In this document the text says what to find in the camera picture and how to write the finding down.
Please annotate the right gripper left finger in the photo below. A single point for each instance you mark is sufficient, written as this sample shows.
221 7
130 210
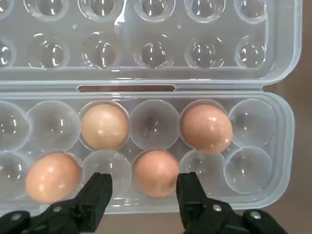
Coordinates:
73 214

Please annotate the brown egg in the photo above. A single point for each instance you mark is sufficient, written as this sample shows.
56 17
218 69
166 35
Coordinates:
206 129
104 125
52 176
156 173

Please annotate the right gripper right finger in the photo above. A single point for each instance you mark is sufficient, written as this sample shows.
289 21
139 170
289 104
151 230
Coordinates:
207 217

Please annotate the transparent twelve-slot egg tray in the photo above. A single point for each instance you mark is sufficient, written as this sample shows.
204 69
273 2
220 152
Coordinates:
156 80

